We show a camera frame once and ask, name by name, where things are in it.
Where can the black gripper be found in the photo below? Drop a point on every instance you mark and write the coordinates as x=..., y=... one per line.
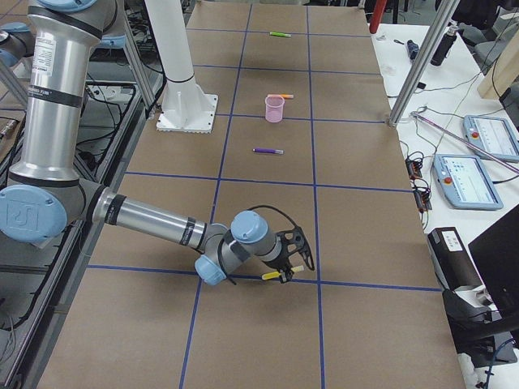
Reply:
x=278, y=264

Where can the yellow marker pen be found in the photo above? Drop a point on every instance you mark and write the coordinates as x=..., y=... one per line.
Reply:
x=275, y=274

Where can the green marker pen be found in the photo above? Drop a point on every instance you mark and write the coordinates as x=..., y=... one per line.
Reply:
x=280, y=34

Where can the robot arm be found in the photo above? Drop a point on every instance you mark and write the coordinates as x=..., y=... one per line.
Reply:
x=44, y=192
x=17, y=45

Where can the purple marker pen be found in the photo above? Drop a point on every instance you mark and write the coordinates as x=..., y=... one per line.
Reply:
x=261, y=150

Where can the pink mesh pen holder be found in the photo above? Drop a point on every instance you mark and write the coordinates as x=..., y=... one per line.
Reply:
x=274, y=106

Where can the black box device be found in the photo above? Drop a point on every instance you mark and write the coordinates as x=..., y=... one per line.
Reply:
x=451, y=260

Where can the near teach pendant tablet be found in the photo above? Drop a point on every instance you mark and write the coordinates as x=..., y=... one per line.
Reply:
x=465, y=183

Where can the teach pendant tablet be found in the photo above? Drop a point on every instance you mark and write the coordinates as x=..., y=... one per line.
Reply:
x=493, y=135
x=465, y=183

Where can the black monitor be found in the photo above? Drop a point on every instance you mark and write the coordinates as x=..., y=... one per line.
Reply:
x=495, y=254

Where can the metal rod with hook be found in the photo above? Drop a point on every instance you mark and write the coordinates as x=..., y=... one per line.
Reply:
x=418, y=115

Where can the far teach pendant tablet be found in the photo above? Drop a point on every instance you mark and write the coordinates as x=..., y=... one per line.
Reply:
x=493, y=135

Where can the folded blue umbrella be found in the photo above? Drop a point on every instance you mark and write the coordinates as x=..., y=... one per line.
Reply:
x=412, y=50

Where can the black water bottle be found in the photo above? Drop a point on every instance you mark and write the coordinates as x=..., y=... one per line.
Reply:
x=445, y=45

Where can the white support column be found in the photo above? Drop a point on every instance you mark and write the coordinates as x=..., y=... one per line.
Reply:
x=168, y=26

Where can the wooden board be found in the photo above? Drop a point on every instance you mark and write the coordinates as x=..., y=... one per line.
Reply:
x=503, y=73

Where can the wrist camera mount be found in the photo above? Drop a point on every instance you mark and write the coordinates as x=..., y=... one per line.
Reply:
x=298, y=244

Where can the white column base plate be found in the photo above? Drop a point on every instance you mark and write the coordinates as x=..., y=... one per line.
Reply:
x=195, y=115

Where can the aluminium frame post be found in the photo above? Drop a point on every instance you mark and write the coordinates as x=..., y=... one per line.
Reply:
x=428, y=47

